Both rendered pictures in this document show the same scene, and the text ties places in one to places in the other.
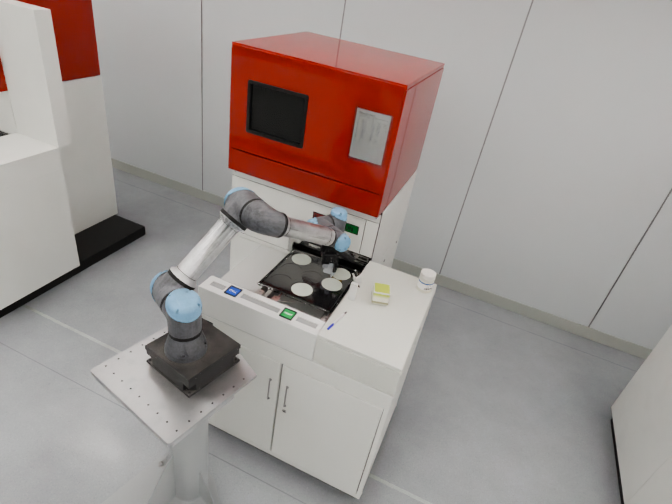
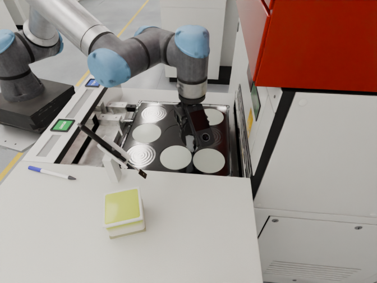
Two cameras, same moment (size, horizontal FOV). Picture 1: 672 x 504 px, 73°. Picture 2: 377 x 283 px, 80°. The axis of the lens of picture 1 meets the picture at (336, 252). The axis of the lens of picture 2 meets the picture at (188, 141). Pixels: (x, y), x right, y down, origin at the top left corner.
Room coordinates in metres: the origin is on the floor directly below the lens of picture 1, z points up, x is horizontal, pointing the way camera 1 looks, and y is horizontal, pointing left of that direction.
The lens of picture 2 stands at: (1.68, -0.47, 1.43)
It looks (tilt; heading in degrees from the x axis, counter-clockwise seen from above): 45 degrees down; 78
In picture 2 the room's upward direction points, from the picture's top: straight up
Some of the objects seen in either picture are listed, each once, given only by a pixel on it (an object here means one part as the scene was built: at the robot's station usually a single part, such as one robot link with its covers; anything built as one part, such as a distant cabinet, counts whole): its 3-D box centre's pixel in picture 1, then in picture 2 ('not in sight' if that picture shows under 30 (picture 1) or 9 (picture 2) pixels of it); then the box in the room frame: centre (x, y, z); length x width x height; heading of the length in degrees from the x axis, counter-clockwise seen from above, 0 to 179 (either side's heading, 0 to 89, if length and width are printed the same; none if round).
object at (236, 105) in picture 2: (326, 256); (239, 136); (1.97, 0.04, 0.89); 0.44 x 0.02 x 0.10; 72
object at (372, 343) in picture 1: (380, 319); (116, 247); (1.55, -0.25, 0.89); 0.62 x 0.35 x 0.14; 162
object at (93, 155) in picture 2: not in sight; (105, 140); (1.51, 0.16, 0.87); 0.36 x 0.08 x 0.03; 72
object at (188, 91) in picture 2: not in sight; (191, 85); (1.79, 0.02, 1.13); 0.08 x 0.08 x 0.05
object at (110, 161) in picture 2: (355, 284); (116, 161); (1.59, -0.11, 1.03); 0.06 x 0.04 x 0.13; 162
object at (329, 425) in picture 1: (304, 369); not in sight; (1.64, 0.05, 0.41); 0.97 x 0.64 x 0.82; 72
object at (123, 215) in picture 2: (380, 294); (125, 213); (1.60, -0.22, 1.00); 0.07 x 0.07 x 0.07; 1
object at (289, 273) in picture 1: (311, 277); (178, 134); (1.76, 0.09, 0.90); 0.34 x 0.34 x 0.01; 72
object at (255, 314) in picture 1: (259, 316); (86, 118); (1.44, 0.27, 0.89); 0.55 x 0.09 x 0.14; 72
